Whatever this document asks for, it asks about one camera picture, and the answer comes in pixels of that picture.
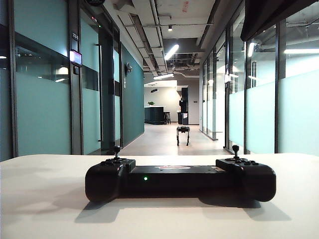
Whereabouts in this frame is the black remote control with joysticks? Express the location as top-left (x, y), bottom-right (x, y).
top-left (84, 144), bottom-right (277, 203)

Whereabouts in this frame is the black quadruped robot dog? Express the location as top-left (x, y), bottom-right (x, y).
top-left (176, 125), bottom-right (190, 147)

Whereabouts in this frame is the lit door display panel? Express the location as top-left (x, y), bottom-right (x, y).
top-left (69, 49), bottom-right (83, 67)

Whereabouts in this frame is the dark counter with white top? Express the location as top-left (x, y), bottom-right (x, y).
top-left (144, 106), bottom-right (166, 125)

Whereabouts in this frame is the bright linear ceiling light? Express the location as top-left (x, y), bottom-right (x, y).
top-left (164, 44), bottom-right (180, 61)
top-left (153, 73), bottom-right (175, 81)

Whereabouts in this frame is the long vertical door handle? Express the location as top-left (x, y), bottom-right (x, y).
top-left (95, 43), bottom-right (104, 143)

